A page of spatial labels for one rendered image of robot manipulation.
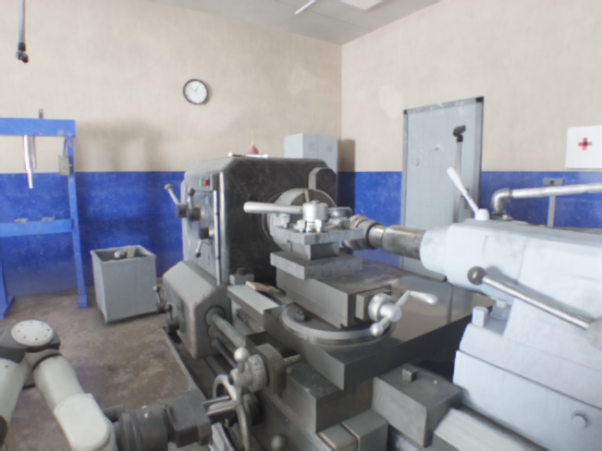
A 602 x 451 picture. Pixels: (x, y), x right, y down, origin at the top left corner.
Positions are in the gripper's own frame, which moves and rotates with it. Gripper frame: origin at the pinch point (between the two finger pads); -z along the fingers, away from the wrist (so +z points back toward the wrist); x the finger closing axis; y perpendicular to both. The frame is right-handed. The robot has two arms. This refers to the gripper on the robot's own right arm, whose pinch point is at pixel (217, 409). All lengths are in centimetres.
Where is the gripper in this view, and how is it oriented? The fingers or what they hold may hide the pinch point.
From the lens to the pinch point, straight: 79.0
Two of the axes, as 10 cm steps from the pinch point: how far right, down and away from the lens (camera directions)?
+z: -8.4, 0.7, -5.4
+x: 5.3, 3.4, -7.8
